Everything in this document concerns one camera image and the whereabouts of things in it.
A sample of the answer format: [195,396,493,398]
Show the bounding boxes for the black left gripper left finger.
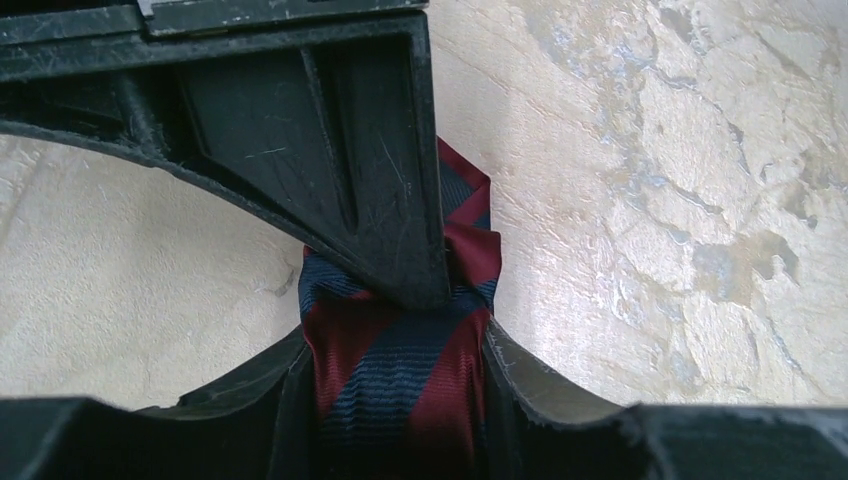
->
[1,328,315,479]

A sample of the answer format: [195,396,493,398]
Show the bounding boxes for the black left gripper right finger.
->
[483,323,847,480]

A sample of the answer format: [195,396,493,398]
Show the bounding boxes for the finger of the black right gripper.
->
[1,1,450,308]

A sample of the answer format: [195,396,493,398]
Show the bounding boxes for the red navy striped tie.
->
[298,143,502,479]

